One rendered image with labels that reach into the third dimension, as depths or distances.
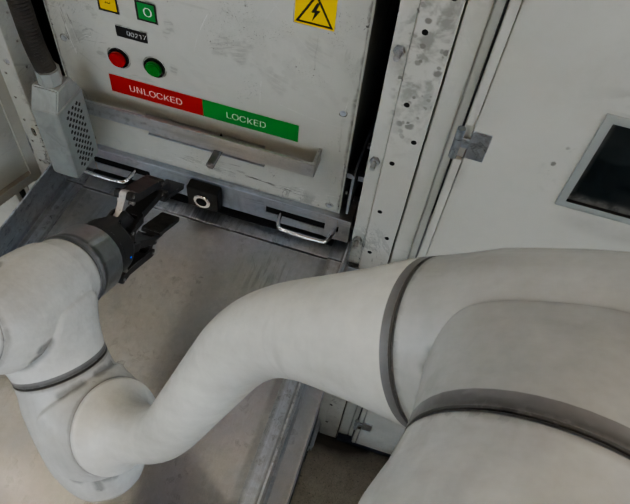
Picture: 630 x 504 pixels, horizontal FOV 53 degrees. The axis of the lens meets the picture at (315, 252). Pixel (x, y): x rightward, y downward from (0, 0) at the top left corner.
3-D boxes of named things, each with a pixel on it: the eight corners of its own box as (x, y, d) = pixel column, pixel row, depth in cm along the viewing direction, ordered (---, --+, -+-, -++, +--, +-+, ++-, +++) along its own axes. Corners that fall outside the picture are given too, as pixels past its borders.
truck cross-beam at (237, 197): (347, 243, 115) (351, 222, 110) (76, 163, 121) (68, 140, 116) (354, 223, 118) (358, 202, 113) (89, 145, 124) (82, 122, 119)
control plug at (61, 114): (79, 180, 107) (52, 99, 93) (53, 172, 108) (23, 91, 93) (102, 149, 111) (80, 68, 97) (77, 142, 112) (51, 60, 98)
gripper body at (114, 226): (66, 216, 76) (106, 194, 84) (62, 277, 79) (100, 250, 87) (124, 233, 75) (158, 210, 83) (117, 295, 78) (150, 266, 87)
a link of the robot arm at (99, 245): (27, 297, 74) (57, 277, 80) (99, 320, 73) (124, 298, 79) (30, 227, 70) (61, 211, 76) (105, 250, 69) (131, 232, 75)
